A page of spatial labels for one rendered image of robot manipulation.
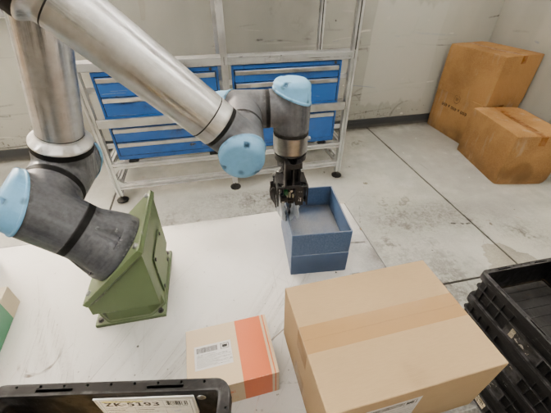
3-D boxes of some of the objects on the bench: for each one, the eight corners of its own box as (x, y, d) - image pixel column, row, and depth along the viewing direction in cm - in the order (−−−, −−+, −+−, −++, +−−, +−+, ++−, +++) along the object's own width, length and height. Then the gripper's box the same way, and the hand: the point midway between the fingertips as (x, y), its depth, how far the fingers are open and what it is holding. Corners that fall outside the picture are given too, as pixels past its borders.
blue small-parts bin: (280, 225, 97) (281, 207, 93) (327, 222, 98) (330, 204, 94) (290, 274, 81) (291, 256, 77) (345, 270, 83) (349, 251, 78)
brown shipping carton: (317, 451, 51) (327, 416, 42) (283, 333, 68) (284, 288, 59) (469, 404, 57) (509, 362, 47) (403, 305, 74) (422, 259, 64)
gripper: (271, 163, 64) (272, 238, 77) (316, 161, 64) (309, 235, 77) (267, 145, 70) (269, 216, 83) (307, 142, 71) (302, 214, 84)
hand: (286, 215), depth 82 cm, fingers closed
